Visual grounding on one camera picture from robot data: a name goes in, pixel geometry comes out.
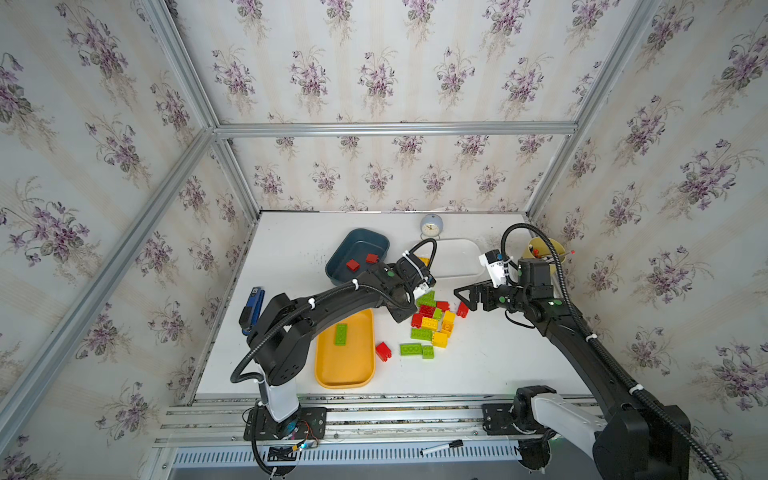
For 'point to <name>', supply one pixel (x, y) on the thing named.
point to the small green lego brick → (428, 352)
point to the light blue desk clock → (431, 225)
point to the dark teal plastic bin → (360, 243)
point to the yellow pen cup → (538, 248)
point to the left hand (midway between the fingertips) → (402, 303)
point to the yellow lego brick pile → (440, 339)
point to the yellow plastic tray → (351, 366)
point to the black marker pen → (453, 444)
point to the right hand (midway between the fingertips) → (465, 291)
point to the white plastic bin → (453, 258)
